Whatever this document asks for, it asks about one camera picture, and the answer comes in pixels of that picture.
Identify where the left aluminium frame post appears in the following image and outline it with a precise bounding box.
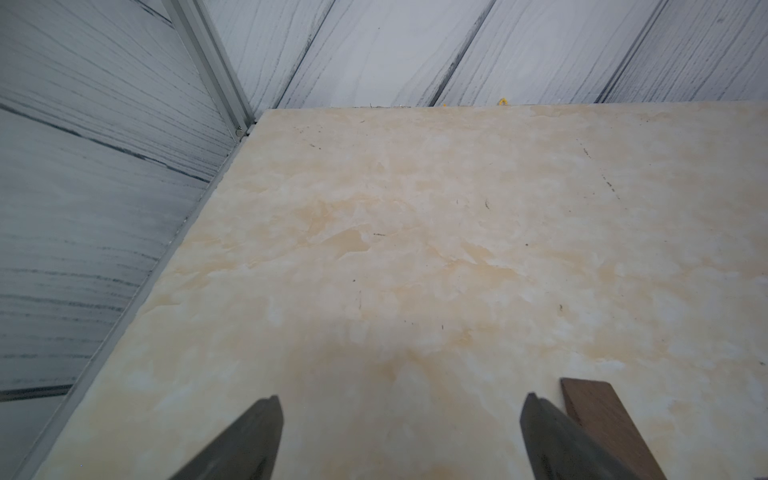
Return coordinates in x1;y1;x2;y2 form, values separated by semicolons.
162;0;255;140

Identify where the brown slanted wooden block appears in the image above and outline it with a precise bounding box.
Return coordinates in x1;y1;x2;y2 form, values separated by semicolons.
560;377;666;479

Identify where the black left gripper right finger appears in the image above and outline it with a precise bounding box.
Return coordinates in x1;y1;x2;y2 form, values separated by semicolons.
519;392;627;479

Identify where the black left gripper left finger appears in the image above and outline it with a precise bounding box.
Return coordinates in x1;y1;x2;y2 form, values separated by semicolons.
171;395;284;480

